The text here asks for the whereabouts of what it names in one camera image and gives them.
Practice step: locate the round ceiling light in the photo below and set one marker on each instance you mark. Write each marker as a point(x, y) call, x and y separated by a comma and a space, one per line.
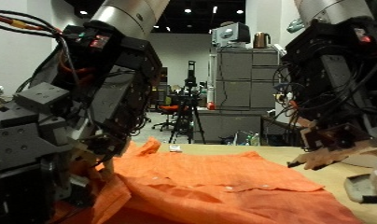
point(239, 11)
point(188, 10)

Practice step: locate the small white packet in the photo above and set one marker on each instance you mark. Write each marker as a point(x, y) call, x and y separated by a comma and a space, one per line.
point(176, 148)

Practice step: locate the strip ceiling light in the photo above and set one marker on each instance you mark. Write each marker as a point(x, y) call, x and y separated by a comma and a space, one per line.
point(214, 9)

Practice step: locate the orange office chair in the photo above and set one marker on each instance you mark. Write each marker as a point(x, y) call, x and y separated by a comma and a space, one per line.
point(169, 108)

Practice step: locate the copper kettle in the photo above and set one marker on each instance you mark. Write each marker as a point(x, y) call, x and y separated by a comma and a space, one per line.
point(262, 40)

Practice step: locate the tall grey filing cabinet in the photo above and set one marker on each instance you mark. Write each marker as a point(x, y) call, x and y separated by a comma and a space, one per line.
point(238, 81)

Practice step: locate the orange button-up shirt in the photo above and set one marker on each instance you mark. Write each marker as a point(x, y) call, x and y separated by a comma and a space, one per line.
point(222, 174)

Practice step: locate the low grey cabinet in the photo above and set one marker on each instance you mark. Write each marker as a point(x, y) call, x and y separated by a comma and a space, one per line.
point(226, 124)

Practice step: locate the clear plastic bottle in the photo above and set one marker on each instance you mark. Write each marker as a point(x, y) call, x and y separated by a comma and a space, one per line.
point(255, 140)

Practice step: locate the black camera tripod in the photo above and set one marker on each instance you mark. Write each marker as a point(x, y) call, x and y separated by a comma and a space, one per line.
point(192, 81)

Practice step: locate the red ball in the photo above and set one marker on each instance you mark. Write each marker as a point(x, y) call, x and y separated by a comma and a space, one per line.
point(211, 105)

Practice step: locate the grey box appliance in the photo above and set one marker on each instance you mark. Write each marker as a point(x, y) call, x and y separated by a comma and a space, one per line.
point(234, 34)

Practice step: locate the black side desk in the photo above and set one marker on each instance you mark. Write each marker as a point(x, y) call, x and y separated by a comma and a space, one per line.
point(275, 123)

